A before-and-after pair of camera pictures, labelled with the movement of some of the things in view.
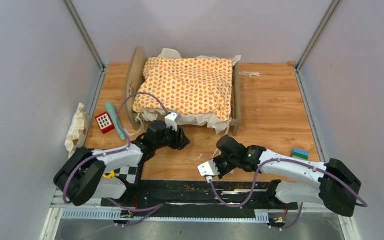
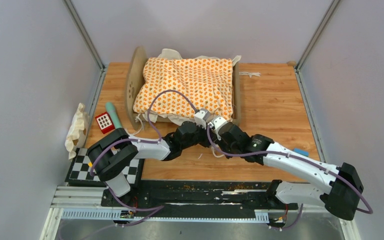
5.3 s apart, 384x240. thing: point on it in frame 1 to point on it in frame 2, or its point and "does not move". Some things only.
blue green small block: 299,153 does not move
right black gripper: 221,174 to 220,144
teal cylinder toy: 121,134 does not move
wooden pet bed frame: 134,72 does not move
